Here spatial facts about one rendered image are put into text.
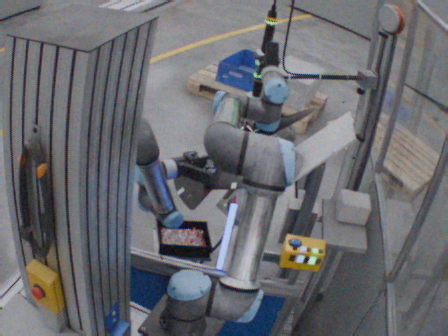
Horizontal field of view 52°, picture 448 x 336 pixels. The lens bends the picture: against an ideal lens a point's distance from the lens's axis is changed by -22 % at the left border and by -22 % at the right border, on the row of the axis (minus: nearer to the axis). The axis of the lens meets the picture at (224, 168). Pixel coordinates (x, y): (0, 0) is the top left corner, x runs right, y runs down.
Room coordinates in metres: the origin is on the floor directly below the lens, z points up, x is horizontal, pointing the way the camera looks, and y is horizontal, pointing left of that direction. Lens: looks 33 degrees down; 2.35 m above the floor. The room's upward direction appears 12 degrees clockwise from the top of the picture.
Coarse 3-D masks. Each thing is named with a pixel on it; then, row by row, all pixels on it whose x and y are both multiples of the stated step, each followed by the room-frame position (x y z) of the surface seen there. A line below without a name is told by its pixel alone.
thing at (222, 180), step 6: (216, 174) 1.78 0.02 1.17; (222, 174) 1.78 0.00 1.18; (228, 174) 1.77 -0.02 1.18; (216, 180) 1.75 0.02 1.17; (222, 180) 1.74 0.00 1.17; (228, 180) 1.74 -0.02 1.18; (234, 180) 1.74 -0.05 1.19; (240, 180) 1.74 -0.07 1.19; (204, 186) 1.73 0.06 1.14; (210, 186) 1.72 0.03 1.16; (216, 186) 1.71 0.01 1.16; (222, 186) 1.71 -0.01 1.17; (228, 186) 1.70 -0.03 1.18; (240, 186) 1.70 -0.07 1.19
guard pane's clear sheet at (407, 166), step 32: (384, 0) 3.11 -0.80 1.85; (416, 32) 2.27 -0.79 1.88; (416, 64) 2.16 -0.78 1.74; (416, 96) 2.05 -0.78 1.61; (384, 128) 2.46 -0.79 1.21; (416, 128) 1.93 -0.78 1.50; (384, 160) 2.28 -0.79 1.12; (416, 160) 1.80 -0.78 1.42; (384, 192) 2.10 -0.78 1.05; (416, 192) 1.66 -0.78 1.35; (416, 256) 1.37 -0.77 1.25; (416, 288) 1.22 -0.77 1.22; (416, 320) 1.07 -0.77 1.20
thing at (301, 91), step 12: (288, 60) 5.05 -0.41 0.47; (300, 60) 5.15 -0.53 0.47; (300, 72) 4.80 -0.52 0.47; (312, 72) 4.89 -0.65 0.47; (324, 72) 5.04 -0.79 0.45; (288, 84) 4.61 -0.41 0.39; (300, 84) 4.56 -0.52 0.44; (312, 84) 4.65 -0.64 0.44; (288, 96) 4.62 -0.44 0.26; (300, 96) 4.57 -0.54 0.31; (312, 96) 4.91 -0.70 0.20; (300, 108) 4.58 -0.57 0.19
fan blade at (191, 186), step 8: (184, 176) 1.99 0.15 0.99; (176, 184) 1.98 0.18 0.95; (184, 184) 1.96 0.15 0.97; (192, 184) 1.95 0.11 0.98; (200, 184) 1.94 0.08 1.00; (184, 192) 1.93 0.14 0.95; (192, 192) 1.92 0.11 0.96; (200, 192) 1.92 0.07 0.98; (208, 192) 1.91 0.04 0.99; (184, 200) 1.90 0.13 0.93; (192, 200) 1.89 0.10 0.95; (200, 200) 1.89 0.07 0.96; (192, 208) 1.86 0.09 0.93
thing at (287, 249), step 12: (288, 240) 1.59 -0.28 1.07; (300, 240) 1.60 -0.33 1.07; (312, 240) 1.61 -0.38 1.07; (324, 240) 1.62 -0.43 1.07; (288, 252) 1.53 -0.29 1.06; (300, 252) 1.53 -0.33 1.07; (324, 252) 1.55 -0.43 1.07; (288, 264) 1.53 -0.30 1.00; (300, 264) 1.53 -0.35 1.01; (312, 264) 1.53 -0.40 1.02
